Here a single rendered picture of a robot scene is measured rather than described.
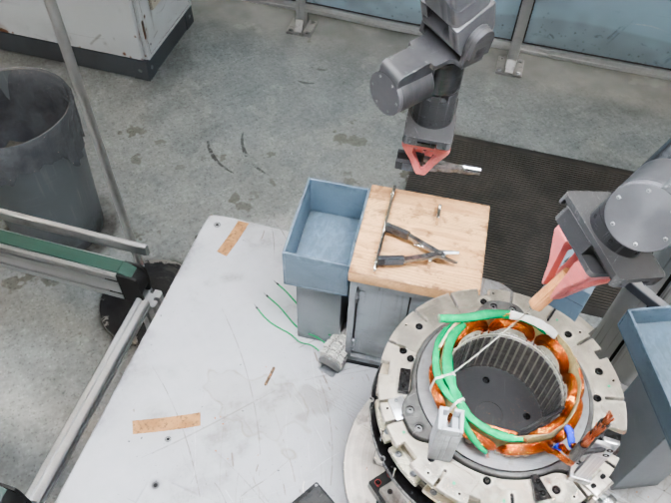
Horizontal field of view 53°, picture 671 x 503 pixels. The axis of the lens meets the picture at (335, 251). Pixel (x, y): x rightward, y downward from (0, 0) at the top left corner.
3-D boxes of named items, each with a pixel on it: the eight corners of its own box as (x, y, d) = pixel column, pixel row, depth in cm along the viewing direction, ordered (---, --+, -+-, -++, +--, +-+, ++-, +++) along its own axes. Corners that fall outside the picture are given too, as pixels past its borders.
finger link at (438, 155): (394, 180, 98) (403, 132, 91) (402, 148, 103) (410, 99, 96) (440, 189, 98) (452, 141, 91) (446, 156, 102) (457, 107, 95)
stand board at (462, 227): (347, 280, 104) (347, 271, 102) (370, 193, 115) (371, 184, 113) (476, 306, 101) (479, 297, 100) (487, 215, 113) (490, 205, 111)
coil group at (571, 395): (556, 422, 84) (566, 408, 80) (554, 379, 87) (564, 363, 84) (570, 425, 84) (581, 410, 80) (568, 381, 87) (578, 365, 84)
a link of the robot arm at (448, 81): (478, 48, 84) (447, 26, 86) (438, 67, 81) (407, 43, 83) (467, 93, 89) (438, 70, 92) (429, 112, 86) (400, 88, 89)
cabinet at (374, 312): (342, 362, 124) (349, 280, 104) (362, 282, 136) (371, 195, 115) (447, 384, 122) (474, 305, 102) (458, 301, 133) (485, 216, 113)
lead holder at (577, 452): (568, 461, 72) (578, 448, 69) (566, 425, 74) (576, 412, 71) (604, 467, 71) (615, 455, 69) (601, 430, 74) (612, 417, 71)
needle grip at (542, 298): (532, 312, 71) (568, 280, 67) (525, 298, 72) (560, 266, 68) (543, 311, 72) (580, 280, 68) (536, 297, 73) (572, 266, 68)
